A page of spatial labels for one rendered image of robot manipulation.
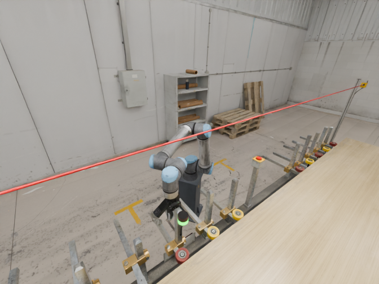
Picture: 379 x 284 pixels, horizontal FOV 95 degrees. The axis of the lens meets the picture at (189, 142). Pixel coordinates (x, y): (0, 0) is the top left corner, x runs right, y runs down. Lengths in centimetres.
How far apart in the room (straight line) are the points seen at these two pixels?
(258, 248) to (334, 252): 46
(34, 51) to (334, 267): 363
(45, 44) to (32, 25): 22
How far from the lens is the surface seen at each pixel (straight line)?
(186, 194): 222
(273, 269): 128
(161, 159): 108
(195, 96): 441
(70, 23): 330
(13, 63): 326
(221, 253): 124
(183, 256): 121
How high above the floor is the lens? 196
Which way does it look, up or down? 27 degrees down
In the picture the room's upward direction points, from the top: 2 degrees clockwise
